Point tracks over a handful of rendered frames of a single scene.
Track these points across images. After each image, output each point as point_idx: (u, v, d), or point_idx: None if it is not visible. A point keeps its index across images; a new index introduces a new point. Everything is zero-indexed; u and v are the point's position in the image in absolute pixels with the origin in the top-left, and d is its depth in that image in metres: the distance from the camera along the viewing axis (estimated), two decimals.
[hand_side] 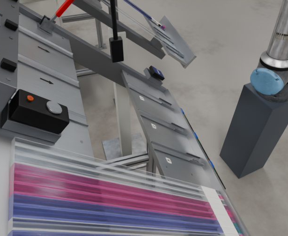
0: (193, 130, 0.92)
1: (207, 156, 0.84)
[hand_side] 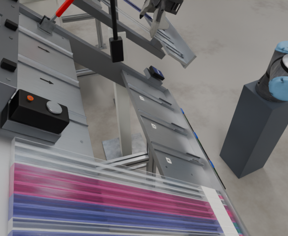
0: (193, 130, 0.92)
1: (207, 156, 0.84)
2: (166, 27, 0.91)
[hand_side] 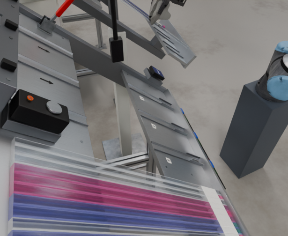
0: (193, 130, 0.92)
1: (207, 156, 0.84)
2: (167, 18, 0.93)
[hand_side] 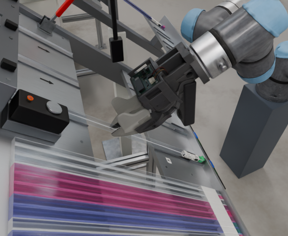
0: (193, 130, 0.92)
1: (207, 156, 0.84)
2: (113, 101, 0.52)
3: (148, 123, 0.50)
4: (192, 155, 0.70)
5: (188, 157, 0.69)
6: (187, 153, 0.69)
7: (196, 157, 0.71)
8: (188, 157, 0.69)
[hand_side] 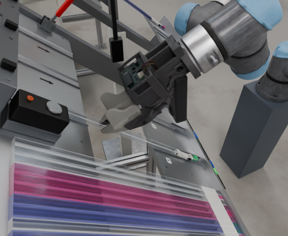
0: (193, 130, 0.92)
1: (207, 156, 0.84)
2: (102, 97, 0.51)
3: (137, 120, 0.49)
4: (186, 154, 0.69)
5: (180, 156, 0.68)
6: (180, 152, 0.67)
7: (190, 156, 0.70)
8: (181, 156, 0.68)
